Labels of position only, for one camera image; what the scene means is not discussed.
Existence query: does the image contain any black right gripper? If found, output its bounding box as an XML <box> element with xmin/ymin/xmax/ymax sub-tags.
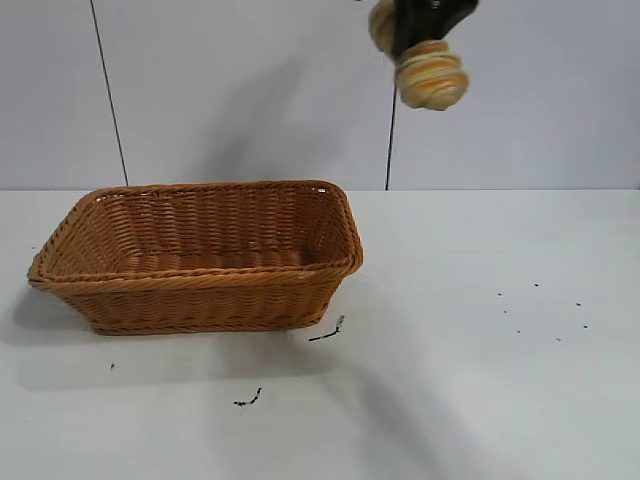
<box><xmin>387</xmin><ymin>0</ymin><xmax>480</xmax><ymax>65</ymax></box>

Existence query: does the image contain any long striped bread loaf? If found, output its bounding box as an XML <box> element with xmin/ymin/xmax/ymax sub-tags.
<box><xmin>368</xmin><ymin>0</ymin><xmax>472</xmax><ymax>113</ymax></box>

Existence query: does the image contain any brown woven wicker basket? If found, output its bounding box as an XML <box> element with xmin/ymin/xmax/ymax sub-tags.
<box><xmin>27</xmin><ymin>180</ymin><xmax>365</xmax><ymax>337</ymax></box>

